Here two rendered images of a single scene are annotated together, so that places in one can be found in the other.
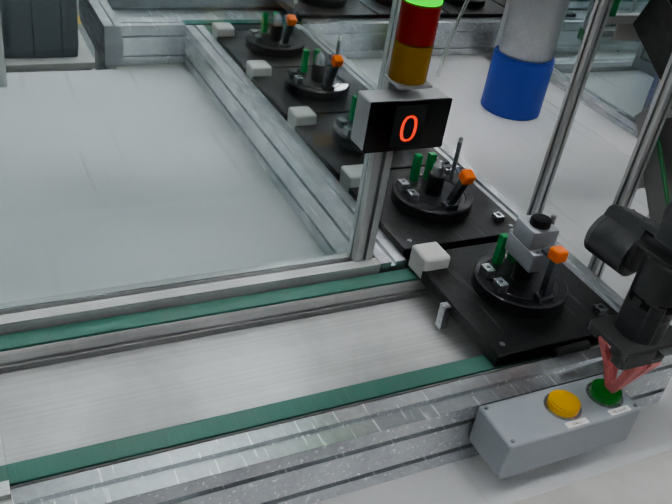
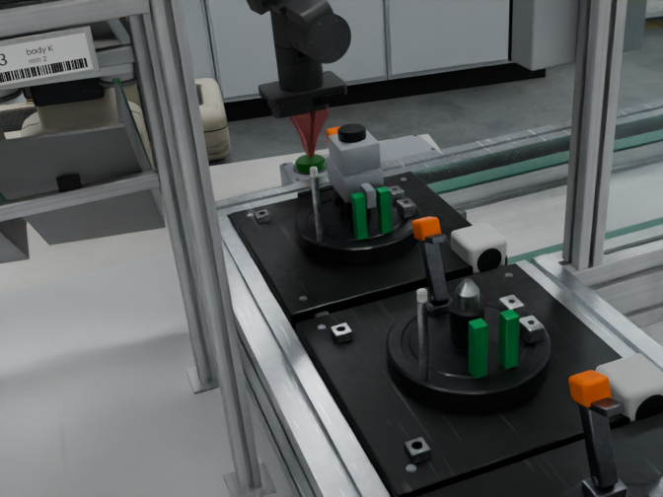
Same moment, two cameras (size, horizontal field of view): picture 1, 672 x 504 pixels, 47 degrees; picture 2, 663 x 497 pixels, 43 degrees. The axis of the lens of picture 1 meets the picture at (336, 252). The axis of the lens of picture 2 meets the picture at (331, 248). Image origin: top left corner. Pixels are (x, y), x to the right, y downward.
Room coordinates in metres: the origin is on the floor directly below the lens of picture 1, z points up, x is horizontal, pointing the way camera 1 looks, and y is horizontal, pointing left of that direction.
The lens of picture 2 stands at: (1.78, -0.12, 1.43)
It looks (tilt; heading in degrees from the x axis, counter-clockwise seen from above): 30 degrees down; 193
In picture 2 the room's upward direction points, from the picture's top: 5 degrees counter-clockwise
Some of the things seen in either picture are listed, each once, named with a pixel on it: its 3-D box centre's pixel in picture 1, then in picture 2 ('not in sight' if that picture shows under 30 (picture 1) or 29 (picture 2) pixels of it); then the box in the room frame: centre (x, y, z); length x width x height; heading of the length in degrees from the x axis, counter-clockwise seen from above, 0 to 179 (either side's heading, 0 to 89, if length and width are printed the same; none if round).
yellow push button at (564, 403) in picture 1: (562, 405); not in sight; (0.74, -0.31, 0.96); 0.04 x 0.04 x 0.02
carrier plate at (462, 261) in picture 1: (515, 293); (359, 240); (0.96, -0.28, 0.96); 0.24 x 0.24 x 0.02; 31
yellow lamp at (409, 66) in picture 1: (410, 59); not in sight; (0.97, -0.05, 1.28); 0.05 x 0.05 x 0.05
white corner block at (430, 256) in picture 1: (428, 260); (478, 250); (1.00, -0.14, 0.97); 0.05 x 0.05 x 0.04; 31
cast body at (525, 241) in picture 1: (530, 235); (356, 162); (0.97, -0.27, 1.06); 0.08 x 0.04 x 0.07; 28
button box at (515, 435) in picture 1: (555, 422); (360, 176); (0.74, -0.31, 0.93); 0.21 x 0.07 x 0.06; 121
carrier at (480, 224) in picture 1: (435, 180); (468, 319); (1.18, -0.15, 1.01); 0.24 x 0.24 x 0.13; 31
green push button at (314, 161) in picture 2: (604, 393); (310, 166); (0.77, -0.37, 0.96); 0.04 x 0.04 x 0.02
